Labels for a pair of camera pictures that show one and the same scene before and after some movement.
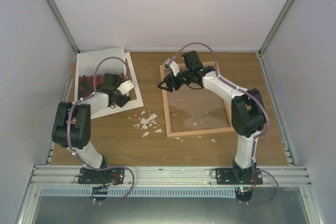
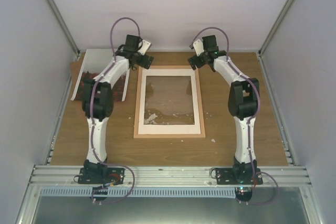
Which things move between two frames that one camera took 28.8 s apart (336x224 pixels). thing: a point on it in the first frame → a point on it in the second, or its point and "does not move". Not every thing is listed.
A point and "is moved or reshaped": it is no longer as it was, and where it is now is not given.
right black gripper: (168, 80) → (198, 64)
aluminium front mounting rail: (66, 176) does not move
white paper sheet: (131, 104) → (168, 129)
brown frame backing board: (73, 69) is moved or reshaped
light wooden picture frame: (189, 111) → (137, 108)
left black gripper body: (122, 103) → (142, 63)
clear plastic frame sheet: (192, 108) → (169, 100)
